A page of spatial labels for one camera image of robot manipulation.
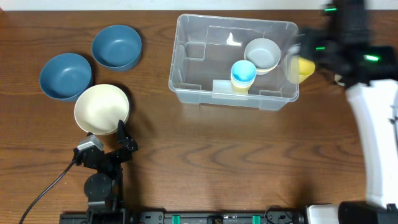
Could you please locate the cream bowl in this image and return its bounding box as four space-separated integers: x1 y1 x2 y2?
74 84 130 135

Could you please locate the yellow cup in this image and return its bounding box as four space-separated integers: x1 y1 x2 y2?
287 56 315 84
232 83 251 95

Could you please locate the dark blue bowl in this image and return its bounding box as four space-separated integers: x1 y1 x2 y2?
91 24 142 72
39 53 94 102

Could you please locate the light grey small bowl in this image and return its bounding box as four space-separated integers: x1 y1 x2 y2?
244 38 281 70

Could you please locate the yellow small bowl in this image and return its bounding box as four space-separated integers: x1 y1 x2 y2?
256 65 277 75

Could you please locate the light blue cup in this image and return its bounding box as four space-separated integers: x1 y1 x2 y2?
231 60 257 82

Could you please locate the clear plastic storage container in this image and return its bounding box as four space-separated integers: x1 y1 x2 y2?
169 14 299 111

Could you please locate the yellow cup front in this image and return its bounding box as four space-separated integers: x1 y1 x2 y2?
232 83 251 95

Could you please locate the cream white cup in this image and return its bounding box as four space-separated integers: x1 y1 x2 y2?
334 74 345 86

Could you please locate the pink cup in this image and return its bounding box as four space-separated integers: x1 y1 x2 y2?
231 77 254 88

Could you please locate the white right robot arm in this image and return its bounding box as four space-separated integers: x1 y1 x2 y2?
298 29 397 223

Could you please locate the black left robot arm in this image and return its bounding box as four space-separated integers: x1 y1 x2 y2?
73 120 138 213

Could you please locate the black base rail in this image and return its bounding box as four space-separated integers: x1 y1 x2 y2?
59 208 308 224

